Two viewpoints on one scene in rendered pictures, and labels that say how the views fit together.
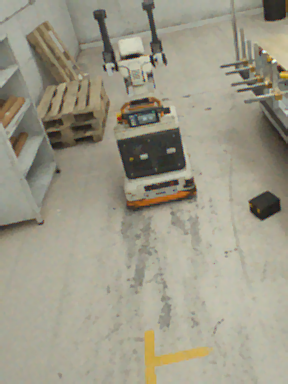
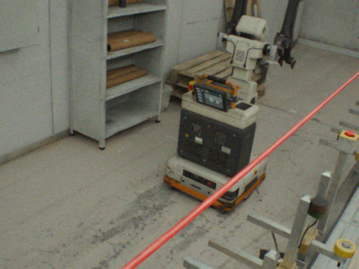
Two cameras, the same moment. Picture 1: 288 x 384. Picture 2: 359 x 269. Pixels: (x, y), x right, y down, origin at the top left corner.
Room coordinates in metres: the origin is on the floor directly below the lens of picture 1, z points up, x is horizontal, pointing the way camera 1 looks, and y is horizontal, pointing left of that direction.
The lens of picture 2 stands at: (0.42, -1.10, 1.91)
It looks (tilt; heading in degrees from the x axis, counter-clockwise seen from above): 26 degrees down; 32
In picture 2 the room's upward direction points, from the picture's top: 6 degrees clockwise
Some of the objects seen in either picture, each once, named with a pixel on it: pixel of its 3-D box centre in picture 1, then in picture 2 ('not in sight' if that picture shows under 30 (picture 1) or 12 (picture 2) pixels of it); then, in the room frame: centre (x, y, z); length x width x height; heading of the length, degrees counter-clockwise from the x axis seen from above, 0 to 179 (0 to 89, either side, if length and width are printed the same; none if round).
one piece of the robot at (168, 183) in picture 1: (161, 185); (199, 179); (2.82, 0.20, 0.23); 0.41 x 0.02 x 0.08; 90
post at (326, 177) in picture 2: not in sight; (313, 222); (1.87, -0.85, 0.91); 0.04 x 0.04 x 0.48; 0
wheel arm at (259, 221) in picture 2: not in sight; (295, 237); (1.83, -0.81, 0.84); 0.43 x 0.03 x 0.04; 90
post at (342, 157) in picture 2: not in sight; (332, 193); (2.14, -0.85, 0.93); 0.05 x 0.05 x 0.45; 0
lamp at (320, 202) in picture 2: not in sight; (312, 227); (1.62, -0.90, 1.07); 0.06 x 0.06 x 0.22; 0
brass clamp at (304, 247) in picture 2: not in sight; (306, 239); (1.85, -0.85, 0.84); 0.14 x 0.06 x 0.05; 0
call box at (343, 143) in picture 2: not in sight; (347, 142); (2.13, -0.85, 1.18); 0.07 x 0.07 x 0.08; 0
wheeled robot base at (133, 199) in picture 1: (158, 171); (217, 169); (3.14, 0.23, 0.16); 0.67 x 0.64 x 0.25; 0
